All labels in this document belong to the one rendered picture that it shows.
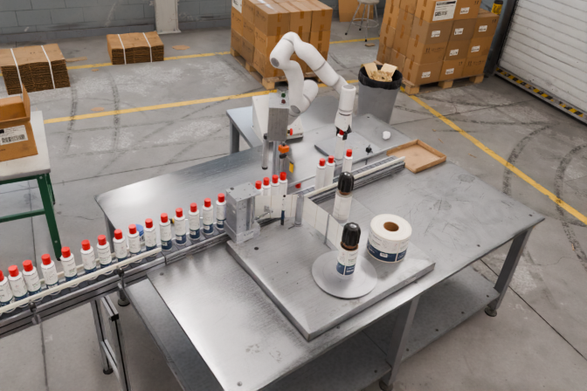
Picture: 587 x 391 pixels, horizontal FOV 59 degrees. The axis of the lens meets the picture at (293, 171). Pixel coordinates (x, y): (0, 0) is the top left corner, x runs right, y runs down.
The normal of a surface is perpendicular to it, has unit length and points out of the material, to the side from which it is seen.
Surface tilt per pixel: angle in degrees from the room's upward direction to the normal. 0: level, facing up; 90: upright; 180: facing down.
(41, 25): 90
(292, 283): 0
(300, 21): 90
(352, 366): 1
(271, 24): 90
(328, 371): 1
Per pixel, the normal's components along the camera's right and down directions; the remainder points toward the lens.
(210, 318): 0.07, -0.83
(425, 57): 0.43, 0.52
